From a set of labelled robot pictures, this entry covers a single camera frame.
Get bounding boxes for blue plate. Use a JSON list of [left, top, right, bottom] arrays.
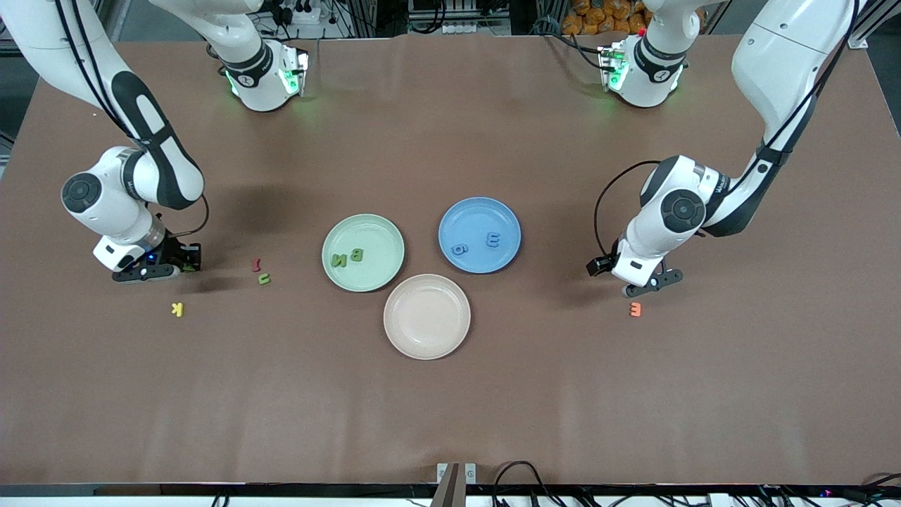
[[438, 196, 522, 275]]

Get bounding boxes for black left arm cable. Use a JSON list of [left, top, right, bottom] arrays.
[[594, 0, 863, 261]]

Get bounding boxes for pale pink plate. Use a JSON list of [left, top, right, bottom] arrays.
[[383, 273, 472, 361]]

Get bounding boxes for metal table edge bracket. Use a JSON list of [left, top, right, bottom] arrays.
[[431, 463, 477, 507]]

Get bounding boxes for light green plate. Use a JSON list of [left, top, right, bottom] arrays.
[[322, 213, 406, 293]]

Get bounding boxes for aluminium frame profile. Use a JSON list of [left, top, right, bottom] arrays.
[[848, 0, 901, 50]]

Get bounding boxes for black looped cable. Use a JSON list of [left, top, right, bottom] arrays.
[[491, 461, 564, 507]]

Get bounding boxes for aluminium rack frame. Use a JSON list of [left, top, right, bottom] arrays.
[[407, 0, 513, 20]]

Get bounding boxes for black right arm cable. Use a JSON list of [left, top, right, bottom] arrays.
[[56, 0, 210, 237]]

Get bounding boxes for base connector box green light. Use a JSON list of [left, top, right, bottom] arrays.
[[598, 44, 629, 91], [280, 48, 309, 96]]

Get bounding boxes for bag of orange items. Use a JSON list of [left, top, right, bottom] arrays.
[[563, 0, 652, 36]]

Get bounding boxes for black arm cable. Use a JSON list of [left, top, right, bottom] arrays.
[[594, 0, 863, 261], [56, 0, 210, 237]]

